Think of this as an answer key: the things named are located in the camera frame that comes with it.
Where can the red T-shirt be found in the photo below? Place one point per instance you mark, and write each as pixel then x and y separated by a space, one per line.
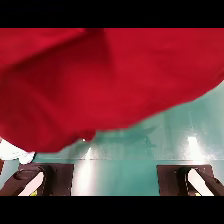
pixel 100 76

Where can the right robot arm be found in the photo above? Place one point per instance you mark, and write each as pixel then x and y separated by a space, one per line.
pixel 190 180

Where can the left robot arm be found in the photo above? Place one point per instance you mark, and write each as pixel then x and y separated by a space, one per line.
pixel 31 180

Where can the white garment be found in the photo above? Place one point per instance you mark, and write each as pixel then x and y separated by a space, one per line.
pixel 13 153

